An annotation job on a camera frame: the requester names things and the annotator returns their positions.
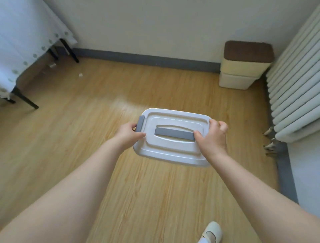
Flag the person's right hand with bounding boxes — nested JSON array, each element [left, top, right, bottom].
[[193, 119, 229, 163]]

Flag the person's left hand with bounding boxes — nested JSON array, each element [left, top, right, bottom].
[[112, 122, 147, 152]]

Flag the white lidded plastic storage box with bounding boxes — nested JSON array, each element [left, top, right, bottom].
[[132, 108, 216, 168]]

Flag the person's right forearm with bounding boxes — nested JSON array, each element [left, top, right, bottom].
[[205, 150, 320, 243]]

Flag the person's left forearm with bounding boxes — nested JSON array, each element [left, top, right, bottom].
[[0, 137, 130, 243]]

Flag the radiator pipe valves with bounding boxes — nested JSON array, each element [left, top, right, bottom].
[[262, 126, 278, 157]]

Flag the cream stool with brown cushion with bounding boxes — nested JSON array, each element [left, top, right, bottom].
[[218, 41, 275, 90]]

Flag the person's cream shoe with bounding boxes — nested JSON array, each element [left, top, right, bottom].
[[197, 221, 223, 243]]

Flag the white radiator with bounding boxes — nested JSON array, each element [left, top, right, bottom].
[[265, 4, 320, 143]]

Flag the table with black legs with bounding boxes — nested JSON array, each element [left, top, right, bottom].
[[0, 38, 80, 110]]

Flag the white dotted tablecloth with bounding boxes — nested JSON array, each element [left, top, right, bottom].
[[0, 0, 78, 99]]

